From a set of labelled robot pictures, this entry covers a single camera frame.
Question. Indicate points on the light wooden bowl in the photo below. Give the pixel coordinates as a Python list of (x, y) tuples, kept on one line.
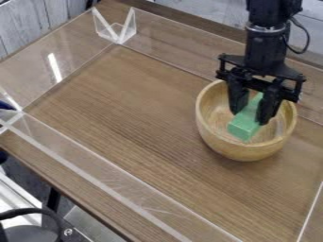
[(213, 116)]

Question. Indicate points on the clear acrylic corner bracket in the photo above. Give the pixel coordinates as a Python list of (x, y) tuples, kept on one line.
[(117, 33)]

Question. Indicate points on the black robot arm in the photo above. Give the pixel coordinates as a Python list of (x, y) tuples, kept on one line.
[(272, 13)]

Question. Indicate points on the clear acrylic barrier wall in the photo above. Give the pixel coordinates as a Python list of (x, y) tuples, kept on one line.
[(128, 205)]

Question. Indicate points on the green rectangular block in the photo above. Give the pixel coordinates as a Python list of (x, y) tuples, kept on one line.
[(243, 126)]

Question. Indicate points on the black table leg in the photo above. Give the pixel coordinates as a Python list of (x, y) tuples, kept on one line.
[(53, 199)]

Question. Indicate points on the metal base plate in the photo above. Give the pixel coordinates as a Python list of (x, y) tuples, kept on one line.
[(88, 229)]

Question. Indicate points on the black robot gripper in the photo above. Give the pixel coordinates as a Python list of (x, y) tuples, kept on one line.
[(260, 70)]

